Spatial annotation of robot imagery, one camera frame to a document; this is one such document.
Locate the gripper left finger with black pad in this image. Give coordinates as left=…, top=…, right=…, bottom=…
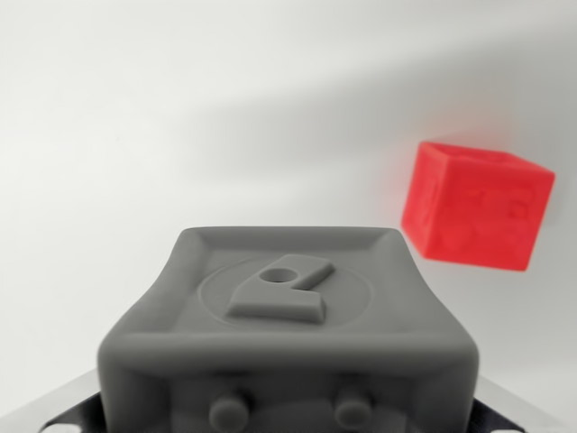
left=0, top=369, right=107, bottom=433

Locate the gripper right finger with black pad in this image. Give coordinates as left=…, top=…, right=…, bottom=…
left=468, top=376, right=577, bottom=433

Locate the grey cube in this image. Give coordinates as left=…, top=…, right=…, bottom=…
left=96, top=226, right=481, bottom=433

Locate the red cube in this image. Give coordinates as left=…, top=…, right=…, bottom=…
left=399, top=140, right=556, bottom=272

